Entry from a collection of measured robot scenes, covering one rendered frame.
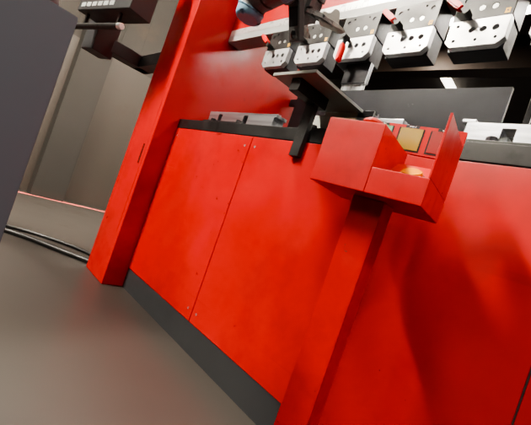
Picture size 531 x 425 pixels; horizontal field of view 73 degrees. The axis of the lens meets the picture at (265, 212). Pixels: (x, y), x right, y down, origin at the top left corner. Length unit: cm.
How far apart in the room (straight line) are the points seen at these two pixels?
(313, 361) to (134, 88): 406
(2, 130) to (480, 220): 88
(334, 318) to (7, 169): 59
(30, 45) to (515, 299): 94
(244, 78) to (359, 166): 153
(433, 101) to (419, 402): 128
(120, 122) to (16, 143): 374
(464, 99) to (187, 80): 125
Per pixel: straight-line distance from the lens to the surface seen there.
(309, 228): 105
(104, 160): 439
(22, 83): 70
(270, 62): 167
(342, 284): 66
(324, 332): 68
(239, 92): 207
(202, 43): 197
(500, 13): 122
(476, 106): 172
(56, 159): 411
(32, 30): 71
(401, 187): 60
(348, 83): 137
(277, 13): 184
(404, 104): 186
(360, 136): 65
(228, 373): 125
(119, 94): 441
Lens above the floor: 57
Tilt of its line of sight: level
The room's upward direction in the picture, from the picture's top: 19 degrees clockwise
